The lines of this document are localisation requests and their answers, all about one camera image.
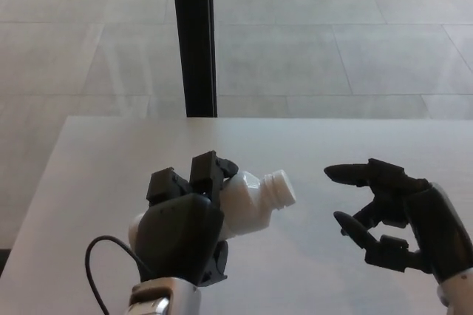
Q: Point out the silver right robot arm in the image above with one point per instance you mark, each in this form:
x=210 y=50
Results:
x=460 y=293

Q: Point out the white bottle cap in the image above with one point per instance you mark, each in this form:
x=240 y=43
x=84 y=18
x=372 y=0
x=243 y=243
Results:
x=286 y=189

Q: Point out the white plastic bottle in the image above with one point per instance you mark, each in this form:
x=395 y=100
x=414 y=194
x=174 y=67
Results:
x=245 y=204

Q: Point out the black vertical frame post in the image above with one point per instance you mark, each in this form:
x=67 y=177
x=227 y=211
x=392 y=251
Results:
x=196 y=37

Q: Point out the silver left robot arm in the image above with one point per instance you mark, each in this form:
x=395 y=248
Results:
x=177 y=296

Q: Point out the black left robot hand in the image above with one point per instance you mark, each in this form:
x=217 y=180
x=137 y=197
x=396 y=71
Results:
x=177 y=233

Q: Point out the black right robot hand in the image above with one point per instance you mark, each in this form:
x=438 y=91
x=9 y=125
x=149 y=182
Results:
x=432 y=226

